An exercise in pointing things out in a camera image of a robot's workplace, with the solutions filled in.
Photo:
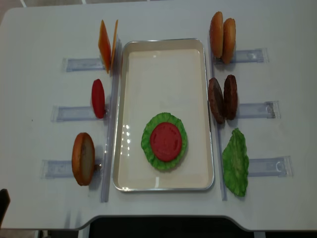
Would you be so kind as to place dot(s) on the orange cheese slice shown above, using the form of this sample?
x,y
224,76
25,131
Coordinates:
x,y
114,47
104,46

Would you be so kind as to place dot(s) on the upright bread bun slice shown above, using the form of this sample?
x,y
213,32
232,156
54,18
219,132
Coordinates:
x,y
83,159

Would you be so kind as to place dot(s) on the green lettuce leaf on tray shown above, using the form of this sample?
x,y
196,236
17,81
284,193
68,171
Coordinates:
x,y
145,141

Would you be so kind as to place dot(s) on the bun slice far left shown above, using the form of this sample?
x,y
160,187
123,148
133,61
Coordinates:
x,y
216,34

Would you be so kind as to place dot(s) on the orange cheese slice right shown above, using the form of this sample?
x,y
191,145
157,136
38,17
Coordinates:
x,y
114,47

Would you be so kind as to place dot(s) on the white rectangular metal tray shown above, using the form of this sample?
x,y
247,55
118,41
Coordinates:
x,y
163,76

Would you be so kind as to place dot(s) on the upright green lettuce leaf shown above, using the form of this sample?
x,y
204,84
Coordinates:
x,y
236,164

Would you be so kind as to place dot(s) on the clear holder rail bread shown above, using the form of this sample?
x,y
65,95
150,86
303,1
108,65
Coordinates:
x,y
55,169

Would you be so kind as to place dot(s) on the bun slice far right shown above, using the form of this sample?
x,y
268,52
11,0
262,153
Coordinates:
x,y
229,38

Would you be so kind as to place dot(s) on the clear long strip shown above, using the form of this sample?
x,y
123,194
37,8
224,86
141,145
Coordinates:
x,y
109,138
218,134

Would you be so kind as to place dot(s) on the upright red tomato slice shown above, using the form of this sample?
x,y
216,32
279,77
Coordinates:
x,y
98,99

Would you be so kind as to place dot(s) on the clear long strip right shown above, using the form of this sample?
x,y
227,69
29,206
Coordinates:
x,y
218,134

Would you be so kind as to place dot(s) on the clear long strip left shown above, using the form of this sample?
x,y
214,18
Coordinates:
x,y
109,138

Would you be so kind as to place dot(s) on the red tomato slice on tray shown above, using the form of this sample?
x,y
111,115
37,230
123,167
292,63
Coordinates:
x,y
166,141

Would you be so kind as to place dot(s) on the dark object at table edge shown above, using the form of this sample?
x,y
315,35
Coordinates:
x,y
4,203

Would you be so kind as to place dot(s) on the orange cheese slice left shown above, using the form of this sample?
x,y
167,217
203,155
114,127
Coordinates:
x,y
104,46

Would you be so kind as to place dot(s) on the brown meat patty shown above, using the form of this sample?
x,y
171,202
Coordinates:
x,y
230,97
215,98

